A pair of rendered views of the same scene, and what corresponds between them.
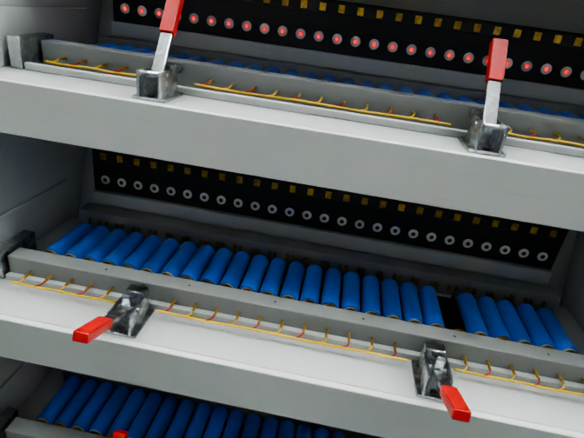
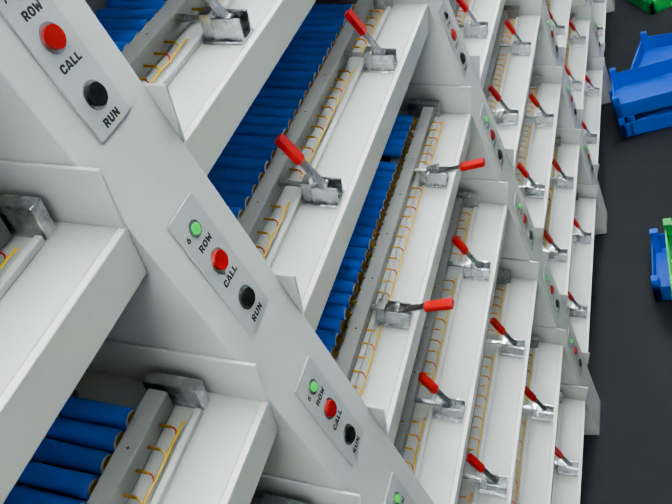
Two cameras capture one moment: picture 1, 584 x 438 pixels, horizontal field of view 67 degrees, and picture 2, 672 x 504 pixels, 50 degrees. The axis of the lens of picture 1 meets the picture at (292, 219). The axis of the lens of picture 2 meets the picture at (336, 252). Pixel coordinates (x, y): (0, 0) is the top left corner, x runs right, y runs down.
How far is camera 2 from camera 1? 0.83 m
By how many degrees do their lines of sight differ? 60
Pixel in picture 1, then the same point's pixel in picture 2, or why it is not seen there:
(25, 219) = not seen: hidden behind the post
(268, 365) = (429, 247)
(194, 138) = (360, 191)
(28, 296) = (370, 386)
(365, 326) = (406, 194)
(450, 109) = (340, 61)
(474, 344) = (418, 152)
